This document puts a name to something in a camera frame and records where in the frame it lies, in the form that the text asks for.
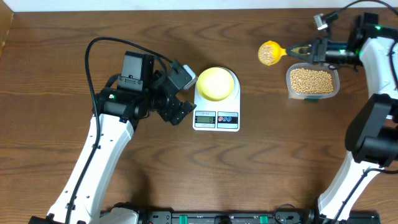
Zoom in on clear plastic container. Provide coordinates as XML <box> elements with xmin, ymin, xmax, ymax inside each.
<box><xmin>286</xmin><ymin>63</ymin><xmax>340</xmax><ymax>100</ymax></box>

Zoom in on white digital kitchen scale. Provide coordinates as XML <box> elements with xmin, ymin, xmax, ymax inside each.
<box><xmin>192</xmin><ymin>67</ymin><xmax>241</xmax><ymax>132</ymax></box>

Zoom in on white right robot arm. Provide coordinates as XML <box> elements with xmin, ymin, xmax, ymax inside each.
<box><xmin>286</xmin><ymin>12</ymin><xmax>397</xmax><ymax>223</ymax></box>

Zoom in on yellow measuring scoop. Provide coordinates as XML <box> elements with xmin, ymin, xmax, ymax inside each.
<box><xmin>257</xmin><ymin>40</ymin><xmax>287</xmax><ymax>66</ymax></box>

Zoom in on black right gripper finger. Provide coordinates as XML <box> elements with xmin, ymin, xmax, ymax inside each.
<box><xmin>286</xmin><ymin>38</ymin><xmax>320</xmax><ymax>54</ymax></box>
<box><xmin>287</xmin><ymin>51</ymin><xmax>313</xmax><ymax>62</ymax></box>

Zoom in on pile of soybeans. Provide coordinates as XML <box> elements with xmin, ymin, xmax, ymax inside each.
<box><xmin>290</xmin><ymin>68</ymin><xmax>334</xmax><ymax>94</ymax></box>

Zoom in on green label tape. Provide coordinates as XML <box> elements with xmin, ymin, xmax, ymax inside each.
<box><xmin>304</xmin><ymin>98</ymin><xmax>319</xmax><ymax>103</ymax></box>

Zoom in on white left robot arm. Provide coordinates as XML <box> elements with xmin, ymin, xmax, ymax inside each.
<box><xmin>29</xmin><ymin>52</ymin><xmax>197</xmax><ymax>223</ymax></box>

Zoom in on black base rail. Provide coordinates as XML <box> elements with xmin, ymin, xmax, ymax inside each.
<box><xmin>102</xmin><ymin>203</ymin><xmax>381</xmax><ymax>224</ymax></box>

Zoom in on yellow bowl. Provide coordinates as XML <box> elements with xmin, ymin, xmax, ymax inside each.
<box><xmin>196</xmin><ymin>67</ymin><xmax>234</xmax><ymax>101</ymax></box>

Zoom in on soybeans in scoop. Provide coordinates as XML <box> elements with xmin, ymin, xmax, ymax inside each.
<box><xmin>258</xmin><ymin>44</ymin><xmax>275</xmax><ymax>65</ymax></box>

